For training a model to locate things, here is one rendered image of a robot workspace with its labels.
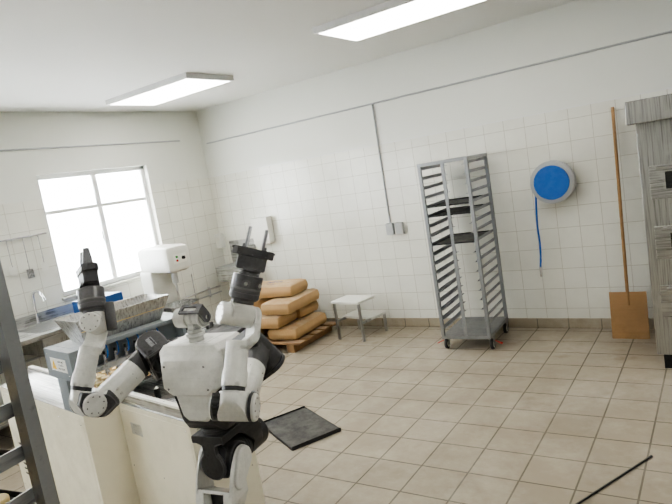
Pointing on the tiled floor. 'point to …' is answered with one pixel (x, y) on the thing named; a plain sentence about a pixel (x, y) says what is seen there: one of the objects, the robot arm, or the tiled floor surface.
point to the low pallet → (304, 338)
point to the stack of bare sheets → (300, 428)
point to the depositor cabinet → (82, 450)
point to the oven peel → (630, 307)
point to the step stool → (357, 312)
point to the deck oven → (657, 205)
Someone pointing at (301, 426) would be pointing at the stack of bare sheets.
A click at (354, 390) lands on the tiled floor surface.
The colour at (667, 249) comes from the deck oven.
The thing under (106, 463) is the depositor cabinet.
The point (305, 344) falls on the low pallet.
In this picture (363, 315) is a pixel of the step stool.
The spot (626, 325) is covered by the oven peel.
